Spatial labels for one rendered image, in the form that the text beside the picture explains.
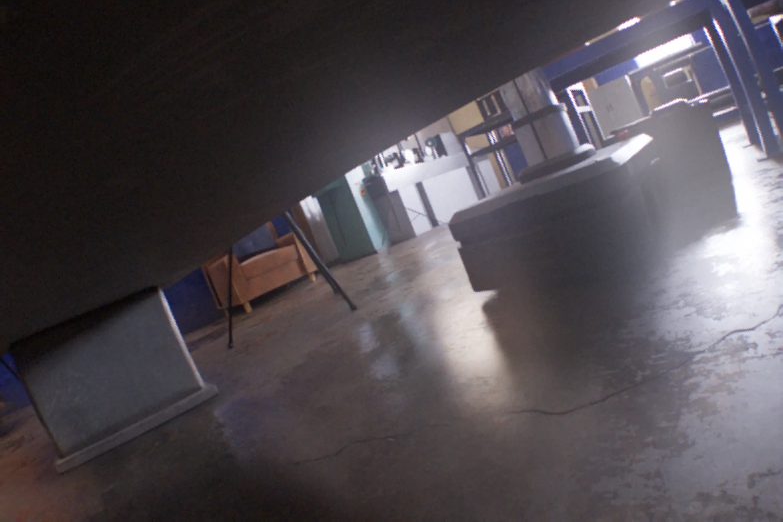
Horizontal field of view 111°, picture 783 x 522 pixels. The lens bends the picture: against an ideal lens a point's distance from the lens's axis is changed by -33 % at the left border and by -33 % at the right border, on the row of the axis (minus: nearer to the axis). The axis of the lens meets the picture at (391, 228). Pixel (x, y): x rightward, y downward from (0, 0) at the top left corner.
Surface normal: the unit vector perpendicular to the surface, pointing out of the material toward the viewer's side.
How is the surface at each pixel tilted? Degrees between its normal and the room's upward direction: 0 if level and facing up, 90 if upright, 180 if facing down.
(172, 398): 90
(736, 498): 0
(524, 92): 90
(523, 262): 90
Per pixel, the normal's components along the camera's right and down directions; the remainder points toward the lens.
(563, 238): -0.69, 0.30
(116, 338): 0.66, -0.25
